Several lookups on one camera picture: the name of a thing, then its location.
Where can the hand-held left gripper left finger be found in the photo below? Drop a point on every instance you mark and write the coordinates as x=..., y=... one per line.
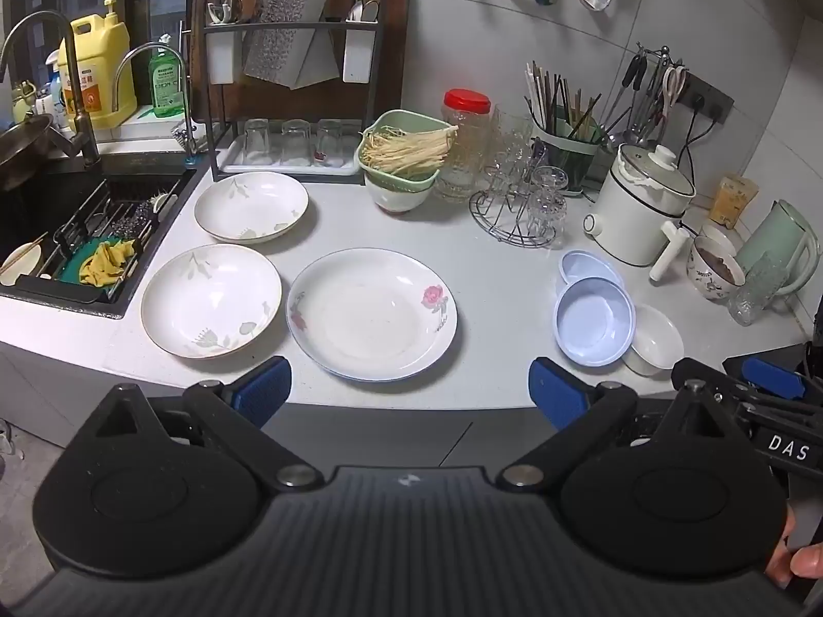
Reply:
x=260, y=392

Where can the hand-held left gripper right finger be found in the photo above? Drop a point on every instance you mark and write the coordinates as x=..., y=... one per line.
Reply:
x=556, y=398

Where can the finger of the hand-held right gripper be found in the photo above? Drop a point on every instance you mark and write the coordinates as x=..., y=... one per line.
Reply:
x=771, y=378
x=720, y=380

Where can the plain white bowl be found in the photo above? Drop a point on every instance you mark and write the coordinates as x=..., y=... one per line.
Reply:
x=656, y=342

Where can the light blue plastic bowl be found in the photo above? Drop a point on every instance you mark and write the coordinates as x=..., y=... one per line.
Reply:
x=588, y=265
x=595, y=324

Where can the white leaf print plate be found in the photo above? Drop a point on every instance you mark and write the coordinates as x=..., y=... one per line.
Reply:
x=206, y=308
x=251, y=212

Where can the white pink flower plate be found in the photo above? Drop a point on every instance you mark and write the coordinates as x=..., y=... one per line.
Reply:
x=373, y=324

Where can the person's right hand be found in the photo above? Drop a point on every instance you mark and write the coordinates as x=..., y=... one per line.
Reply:
x=804, y=562

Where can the textured glass tumbler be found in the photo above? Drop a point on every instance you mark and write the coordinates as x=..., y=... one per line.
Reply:
x=752, y=295

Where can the floral print bowl with food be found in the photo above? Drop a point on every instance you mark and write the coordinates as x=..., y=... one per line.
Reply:
x=704, y=283

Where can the pale green electric kettle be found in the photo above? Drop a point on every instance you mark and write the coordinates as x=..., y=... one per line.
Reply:
x=781, y=238

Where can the small white bowl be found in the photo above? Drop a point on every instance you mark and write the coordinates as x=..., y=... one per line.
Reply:
x=720, y=238

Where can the yellow snack packet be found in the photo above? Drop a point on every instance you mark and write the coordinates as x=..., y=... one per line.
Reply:
x=733, y=202

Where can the white electric cooking pot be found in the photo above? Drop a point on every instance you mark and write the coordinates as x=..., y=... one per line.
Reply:
x=633, y=218

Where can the yellow dish cloth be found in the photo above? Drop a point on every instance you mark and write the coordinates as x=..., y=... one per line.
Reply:
x=106, y=260

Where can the steel wool scrubber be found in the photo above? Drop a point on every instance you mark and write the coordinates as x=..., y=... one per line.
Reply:
x=132, y=215

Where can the white drip tray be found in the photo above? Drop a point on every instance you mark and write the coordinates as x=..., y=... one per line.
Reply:
x=289, y=169

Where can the white bowl under colander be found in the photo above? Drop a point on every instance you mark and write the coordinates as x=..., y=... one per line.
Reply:
x=398, y=202

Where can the green chopstick holder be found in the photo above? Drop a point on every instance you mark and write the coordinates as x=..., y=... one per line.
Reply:
x=569, y=160

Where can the black sink drain rack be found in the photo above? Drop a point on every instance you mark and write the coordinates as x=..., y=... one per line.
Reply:
x=83, y=231

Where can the clear drinking glass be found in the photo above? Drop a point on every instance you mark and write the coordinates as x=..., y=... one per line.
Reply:
x=296, y=141
x=330, y=141
x=256, y=141

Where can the small steel faucet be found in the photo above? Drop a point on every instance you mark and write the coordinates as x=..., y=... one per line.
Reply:
x=186, y=122

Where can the pale enoki mushrooms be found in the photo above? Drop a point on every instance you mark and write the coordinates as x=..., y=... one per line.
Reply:
x=405, y=151

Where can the black kitchen sink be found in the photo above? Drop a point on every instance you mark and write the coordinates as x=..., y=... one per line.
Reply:
x=38, y=205

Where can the green colander basket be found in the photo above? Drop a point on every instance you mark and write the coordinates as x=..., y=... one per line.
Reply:
x=386, y=123

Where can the bundle of chopsticks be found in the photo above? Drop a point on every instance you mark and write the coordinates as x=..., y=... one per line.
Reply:
x=553, y=96

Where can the hanging kitchen utensils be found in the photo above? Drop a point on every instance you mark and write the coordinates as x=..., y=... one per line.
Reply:
x=636, y=90

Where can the red lid glass jar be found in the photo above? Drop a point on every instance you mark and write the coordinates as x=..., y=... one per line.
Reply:
x=466, y=103

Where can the green soap bottle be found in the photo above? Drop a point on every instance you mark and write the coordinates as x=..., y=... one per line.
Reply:
x=164, y=83

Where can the tall dark faucet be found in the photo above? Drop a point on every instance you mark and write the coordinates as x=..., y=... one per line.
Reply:
x=80, y=122

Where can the patterned steel cleaver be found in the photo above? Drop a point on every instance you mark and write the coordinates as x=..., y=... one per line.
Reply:
x=283, y=58

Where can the white utensil cup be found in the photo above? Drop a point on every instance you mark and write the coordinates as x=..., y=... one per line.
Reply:
x=357, y=58
x=220, y=58

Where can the dark metal pan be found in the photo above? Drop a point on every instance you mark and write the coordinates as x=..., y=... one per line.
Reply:
x=22, y=148

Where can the yellow detergent jug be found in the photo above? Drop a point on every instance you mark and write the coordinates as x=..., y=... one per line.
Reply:
x=96, y=77

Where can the black dish rack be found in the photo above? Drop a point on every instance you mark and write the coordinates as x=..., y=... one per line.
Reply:
x=283, y=25

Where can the dark wooden cutting board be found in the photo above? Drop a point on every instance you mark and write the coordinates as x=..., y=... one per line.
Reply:
x=392, y=45

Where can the black wall socket strip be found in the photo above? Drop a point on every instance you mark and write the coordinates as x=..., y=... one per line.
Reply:
x=714, y=103

